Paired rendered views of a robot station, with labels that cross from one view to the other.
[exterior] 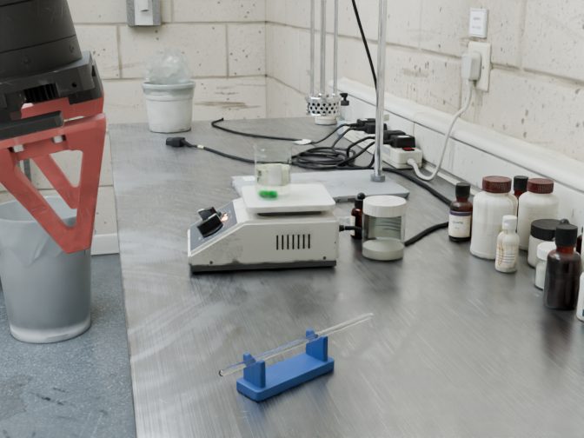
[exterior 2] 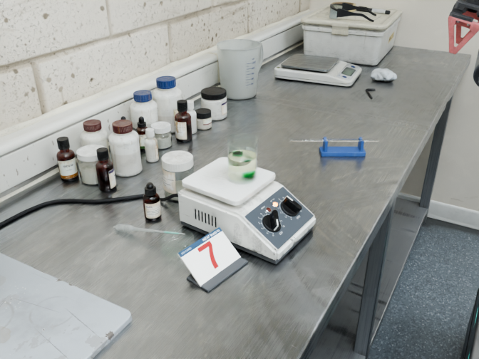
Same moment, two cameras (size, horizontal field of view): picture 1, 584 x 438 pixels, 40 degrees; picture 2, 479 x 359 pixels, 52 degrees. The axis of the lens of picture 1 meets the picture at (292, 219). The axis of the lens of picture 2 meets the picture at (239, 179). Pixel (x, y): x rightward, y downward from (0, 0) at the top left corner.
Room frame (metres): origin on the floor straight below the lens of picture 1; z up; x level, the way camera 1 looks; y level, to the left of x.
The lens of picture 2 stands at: (1.60, 0.51, 1.23)
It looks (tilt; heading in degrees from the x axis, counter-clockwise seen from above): 29 degrees down; 222
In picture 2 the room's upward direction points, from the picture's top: straight up
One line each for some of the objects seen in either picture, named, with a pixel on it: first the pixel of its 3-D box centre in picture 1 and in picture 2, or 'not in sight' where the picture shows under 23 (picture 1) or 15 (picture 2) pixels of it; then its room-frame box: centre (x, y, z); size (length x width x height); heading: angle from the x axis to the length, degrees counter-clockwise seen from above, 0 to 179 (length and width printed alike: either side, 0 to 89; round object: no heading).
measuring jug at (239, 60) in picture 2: not in sight; (241, 68); (0.54, -0.45, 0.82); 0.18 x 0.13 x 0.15; 0
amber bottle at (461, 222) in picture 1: (461, 211); (105, 169); (1.15, -0.25, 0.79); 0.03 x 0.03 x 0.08
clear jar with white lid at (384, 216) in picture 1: (383, 228); (178, 176); (1.07, -0.13, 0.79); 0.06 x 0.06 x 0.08
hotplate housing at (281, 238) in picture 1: (268, 228); (241, 206); (1.07, 0.03, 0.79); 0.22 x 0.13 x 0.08; 97
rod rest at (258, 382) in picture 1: (286, 361); (343, 146); (0.70, 0.01, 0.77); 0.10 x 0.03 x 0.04; 132
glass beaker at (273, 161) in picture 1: (271, 169); (241, 159); (1.06, 0.03, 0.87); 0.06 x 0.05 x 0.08; 36
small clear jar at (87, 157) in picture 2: not in sight; (93, 164); (1.14, -0.30, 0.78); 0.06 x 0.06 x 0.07
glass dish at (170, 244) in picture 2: not in sight; (177, 243); (1.19, 0.00, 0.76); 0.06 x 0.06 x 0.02
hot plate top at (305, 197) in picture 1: (286, 197); (229, 179); (1.07, 0.01, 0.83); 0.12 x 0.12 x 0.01; 7
